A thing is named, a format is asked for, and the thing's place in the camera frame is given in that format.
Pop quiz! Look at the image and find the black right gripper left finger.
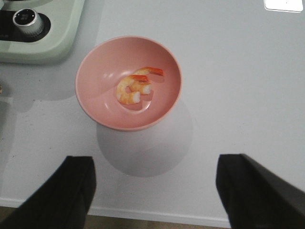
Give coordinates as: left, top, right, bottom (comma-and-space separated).
0, 156, 96, 229

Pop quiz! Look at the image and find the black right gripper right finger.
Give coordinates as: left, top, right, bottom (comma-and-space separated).
216, 154, 305, 229

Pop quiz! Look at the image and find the pink bowl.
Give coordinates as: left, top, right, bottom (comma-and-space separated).
75, 36, 182, 131

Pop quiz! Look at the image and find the green breakfast maker base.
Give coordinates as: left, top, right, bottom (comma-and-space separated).
0, 0, 85, 64

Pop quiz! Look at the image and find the right silver knob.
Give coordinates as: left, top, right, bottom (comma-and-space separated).
12, 8, 44, 37

